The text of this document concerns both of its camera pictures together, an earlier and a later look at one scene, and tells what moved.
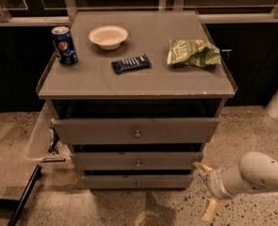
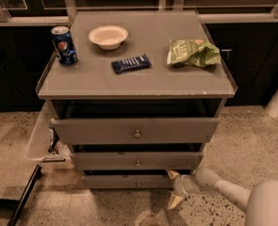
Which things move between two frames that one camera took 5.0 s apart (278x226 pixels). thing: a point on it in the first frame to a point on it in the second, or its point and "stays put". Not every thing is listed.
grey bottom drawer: (139, 182) stays put
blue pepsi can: (64, 45) stays put
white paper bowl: (108, 37) stays put
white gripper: (214, 183) to (183, 185)
